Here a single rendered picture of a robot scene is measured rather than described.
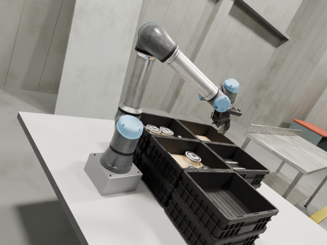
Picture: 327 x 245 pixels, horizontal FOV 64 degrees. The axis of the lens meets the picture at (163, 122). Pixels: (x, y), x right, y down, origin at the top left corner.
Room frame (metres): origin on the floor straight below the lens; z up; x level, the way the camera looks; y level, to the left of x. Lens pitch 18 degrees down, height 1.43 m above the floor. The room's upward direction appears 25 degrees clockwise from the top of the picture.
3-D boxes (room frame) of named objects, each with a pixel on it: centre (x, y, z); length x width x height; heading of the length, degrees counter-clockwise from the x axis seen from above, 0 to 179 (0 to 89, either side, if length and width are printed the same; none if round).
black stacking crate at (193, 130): (1.79, -0.31, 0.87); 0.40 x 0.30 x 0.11; 132
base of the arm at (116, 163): (1.09, 0.12, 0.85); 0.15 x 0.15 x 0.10
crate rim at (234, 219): (1.08, -0.41, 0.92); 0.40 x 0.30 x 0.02; 132
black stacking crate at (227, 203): (1.08, -0.41, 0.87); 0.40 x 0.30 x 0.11; 132
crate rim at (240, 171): (1.57, -0.51, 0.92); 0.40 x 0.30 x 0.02; 132
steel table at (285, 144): (3.20, -1.68, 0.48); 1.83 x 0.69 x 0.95; 140
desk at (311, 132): (6.78, -3.60, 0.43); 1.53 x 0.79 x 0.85; 139
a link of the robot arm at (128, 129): (1.09, 0.13, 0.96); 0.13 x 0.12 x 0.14; 18
